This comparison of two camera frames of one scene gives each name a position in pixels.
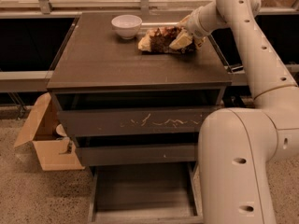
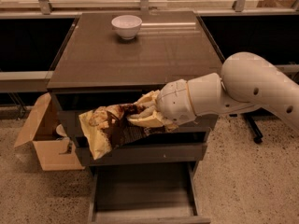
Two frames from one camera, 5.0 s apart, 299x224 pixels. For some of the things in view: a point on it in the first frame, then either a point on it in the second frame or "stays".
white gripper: (195, 24) -> (173, 101)
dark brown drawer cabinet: (135, 119) stays
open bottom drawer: (155, 193) stays
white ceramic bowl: (127, 25) stays
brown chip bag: (159, 39) -> (107, 126)
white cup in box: (60, 130) stays
